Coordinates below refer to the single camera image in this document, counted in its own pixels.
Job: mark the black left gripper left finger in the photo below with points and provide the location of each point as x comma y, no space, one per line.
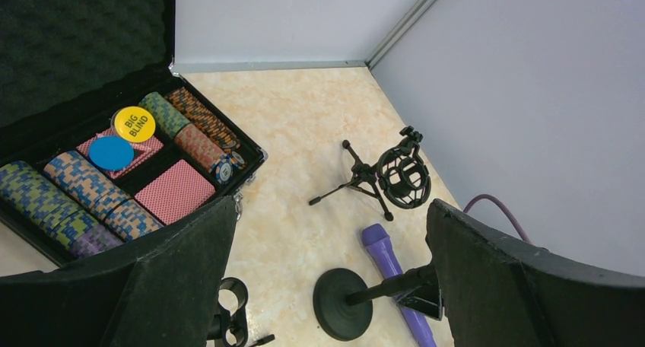
158,290

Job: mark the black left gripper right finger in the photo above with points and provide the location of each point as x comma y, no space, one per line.
501,291

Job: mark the black round base mic stand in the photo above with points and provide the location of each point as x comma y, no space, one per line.
343,306

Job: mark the black tripod mic stand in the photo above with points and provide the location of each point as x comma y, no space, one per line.
229,327

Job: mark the blue orange chip row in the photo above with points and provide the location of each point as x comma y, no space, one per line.
110,204

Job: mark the red card deck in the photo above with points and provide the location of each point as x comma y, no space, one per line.
142,151
176,193

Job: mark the blue dealer button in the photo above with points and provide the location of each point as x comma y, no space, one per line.
111,153

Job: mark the black poker chip case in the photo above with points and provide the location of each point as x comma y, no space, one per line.
68,65

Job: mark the green blue chip row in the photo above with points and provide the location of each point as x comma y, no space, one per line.
53,212

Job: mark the yellow big blind button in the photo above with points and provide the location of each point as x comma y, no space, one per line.
134,124

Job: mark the green red chip row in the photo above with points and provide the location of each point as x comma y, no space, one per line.
191,139

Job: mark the orange black chip row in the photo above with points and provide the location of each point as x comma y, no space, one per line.
210,124

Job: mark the black shock mount tripod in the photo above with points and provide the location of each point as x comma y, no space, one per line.
400,176

